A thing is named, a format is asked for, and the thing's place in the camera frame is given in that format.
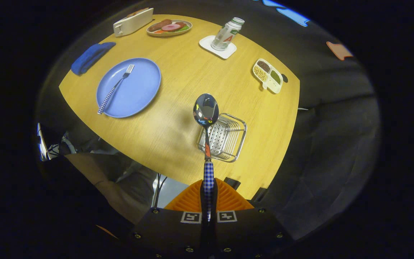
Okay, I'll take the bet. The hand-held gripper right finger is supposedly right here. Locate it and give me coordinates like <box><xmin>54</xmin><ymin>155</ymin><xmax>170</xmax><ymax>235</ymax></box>
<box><xmin>211</xmin><ymin>178</ymin><xmax>294</xmax><ymax>259</ymax></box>

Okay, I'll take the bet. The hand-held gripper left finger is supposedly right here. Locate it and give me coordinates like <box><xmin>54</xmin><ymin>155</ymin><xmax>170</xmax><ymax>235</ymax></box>
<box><xmin>132</xmin><ymin>178</ymin><xmax>209</xmax><ymax>259</ymax></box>

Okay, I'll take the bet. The spoon with blue checkered handle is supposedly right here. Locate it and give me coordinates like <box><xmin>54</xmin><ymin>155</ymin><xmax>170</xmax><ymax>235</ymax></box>
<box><xmin>193</xmin><ymin>93</ymin><xmax>219</xmax><ymax>222</ymax></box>

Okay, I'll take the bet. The fork with blue checkered handle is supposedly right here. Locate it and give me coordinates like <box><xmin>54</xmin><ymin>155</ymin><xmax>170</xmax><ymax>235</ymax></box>
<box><xmin>97</xmin><ymin>64</ymin><xmax>135</xmax><ymax>115</ymax></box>

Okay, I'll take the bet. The person's trouser leg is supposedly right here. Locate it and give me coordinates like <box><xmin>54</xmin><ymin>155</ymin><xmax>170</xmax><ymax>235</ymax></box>
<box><xmin>65</xmin><ymin>153</ymin><xmax>157</xmax><ymax>223</ymax></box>

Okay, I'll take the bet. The blue round plate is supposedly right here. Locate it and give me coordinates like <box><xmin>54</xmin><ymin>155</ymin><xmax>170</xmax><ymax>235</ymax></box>
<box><xmin>96</xmin><ymin>58</ymin><xmax>162</xmax><ymax>118</ymax></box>

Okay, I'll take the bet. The white divided snack tray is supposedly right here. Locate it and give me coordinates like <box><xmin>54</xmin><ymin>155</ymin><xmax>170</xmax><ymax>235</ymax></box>
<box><xmin>252</xmin><ymin>58</ymin><xmax>284</xmax><ymax>94</ymax></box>

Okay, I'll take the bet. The shiny metal bar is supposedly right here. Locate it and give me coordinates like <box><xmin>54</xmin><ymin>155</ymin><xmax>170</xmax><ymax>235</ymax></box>
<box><xmin>36</xmin><ymin>122</ymin><xmax>50</xmax><ymax>161</ymax></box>

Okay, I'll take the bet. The white square coaster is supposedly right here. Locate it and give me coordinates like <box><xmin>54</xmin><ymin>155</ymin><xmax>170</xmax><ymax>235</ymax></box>
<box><xmin>199</xmin><ymin>35</ymin><xmax>237</xmax><ymax>60</ymax></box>

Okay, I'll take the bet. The blue folded towel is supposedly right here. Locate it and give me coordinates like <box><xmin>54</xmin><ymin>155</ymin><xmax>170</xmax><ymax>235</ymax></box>
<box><xmin>71</xmin><ymin>42</ymin><xmax>116</xmax><ymax>76</ymax></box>

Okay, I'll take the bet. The clear plastic bottle green cap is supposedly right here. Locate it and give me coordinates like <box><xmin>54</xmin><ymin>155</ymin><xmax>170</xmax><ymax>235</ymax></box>
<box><xmin>211</xmin><ymin>17</ymin><xmax>245</xmax><ymax>51</ymax></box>

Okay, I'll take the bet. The brown meat piece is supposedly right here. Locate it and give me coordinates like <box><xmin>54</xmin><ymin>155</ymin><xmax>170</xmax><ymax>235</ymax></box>
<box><xmin>149</xmin><ymin>19</ymin><xmax>173</xmax><ymax>32</ymax></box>

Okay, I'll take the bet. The beige food plate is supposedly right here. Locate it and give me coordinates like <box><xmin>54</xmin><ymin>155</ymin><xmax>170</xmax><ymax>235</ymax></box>
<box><xmin>146</xmin><ymin>19</ymin><xmax>193</xmax><ymax>37</ymax></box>

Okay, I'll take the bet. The white toaster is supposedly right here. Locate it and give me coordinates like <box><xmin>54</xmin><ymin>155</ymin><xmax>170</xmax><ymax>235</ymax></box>
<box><xmin>113</xmin><ymin>8</ymin><xmax>154</xmax><ymax>37</ymax></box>

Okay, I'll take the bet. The brown toast slice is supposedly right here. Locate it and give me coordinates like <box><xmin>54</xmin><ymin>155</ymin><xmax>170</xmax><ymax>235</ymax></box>
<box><xmin>127</xmin><ymin>8</ymin><xmax>149</xmax><ymax>18</ymax></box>

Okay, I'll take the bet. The black cable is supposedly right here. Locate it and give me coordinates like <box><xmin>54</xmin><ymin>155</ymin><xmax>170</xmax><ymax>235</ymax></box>
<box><xmin>154</xmin><ymin>174</ymin><xmax>169</xmax><ymax>208</ymax></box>

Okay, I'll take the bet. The metal wire cutlery basket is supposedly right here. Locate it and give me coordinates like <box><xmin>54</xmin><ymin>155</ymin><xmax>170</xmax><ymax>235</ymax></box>
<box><xmin>197</xmin><ymin>113</ymin><xmax>247</xmax><ymax>163</ymax></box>

